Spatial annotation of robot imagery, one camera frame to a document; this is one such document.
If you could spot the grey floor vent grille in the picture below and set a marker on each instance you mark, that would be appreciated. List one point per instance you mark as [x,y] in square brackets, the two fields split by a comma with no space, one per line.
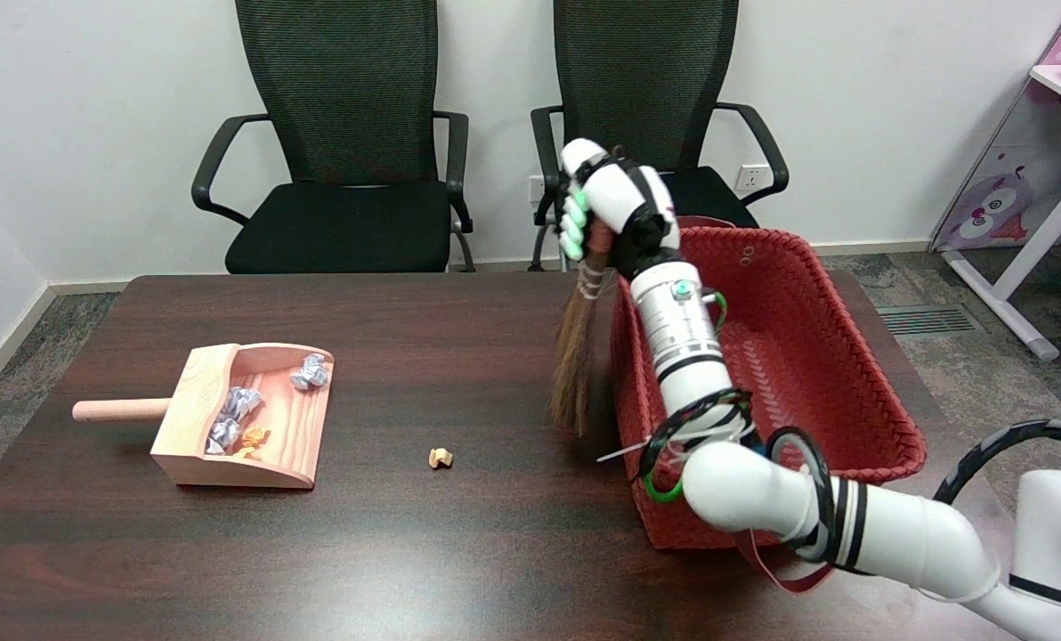
[927,320]

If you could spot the wooden dustpan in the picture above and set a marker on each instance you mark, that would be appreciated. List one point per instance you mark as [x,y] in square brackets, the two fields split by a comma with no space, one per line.
[197,401]

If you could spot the red woven basket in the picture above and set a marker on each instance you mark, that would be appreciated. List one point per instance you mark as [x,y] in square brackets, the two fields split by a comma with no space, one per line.
[806,356]

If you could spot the white paper ball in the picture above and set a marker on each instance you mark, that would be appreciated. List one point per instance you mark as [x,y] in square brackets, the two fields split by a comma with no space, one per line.
[244,401]
[309,371]
[222,432]
[214,447]

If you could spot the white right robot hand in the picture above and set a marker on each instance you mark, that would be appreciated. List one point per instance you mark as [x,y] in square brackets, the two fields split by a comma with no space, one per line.
[619,200]

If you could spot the white wall power outlet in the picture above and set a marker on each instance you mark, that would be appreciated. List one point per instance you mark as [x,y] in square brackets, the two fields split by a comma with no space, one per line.
[536,185]
[749,178]

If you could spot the black mesh office chair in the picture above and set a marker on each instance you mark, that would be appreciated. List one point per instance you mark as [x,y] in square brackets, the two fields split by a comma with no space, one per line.
[344,89]
[646,71]

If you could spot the owl print side panel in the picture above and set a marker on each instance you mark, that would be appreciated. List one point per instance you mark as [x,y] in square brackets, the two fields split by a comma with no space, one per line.
[993,209]

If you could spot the brown straw hand broom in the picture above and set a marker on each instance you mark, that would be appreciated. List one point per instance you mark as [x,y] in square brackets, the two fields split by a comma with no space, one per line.
[573,374]

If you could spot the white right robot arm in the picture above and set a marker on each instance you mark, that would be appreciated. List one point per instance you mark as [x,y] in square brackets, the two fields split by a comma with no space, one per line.
[686,347]

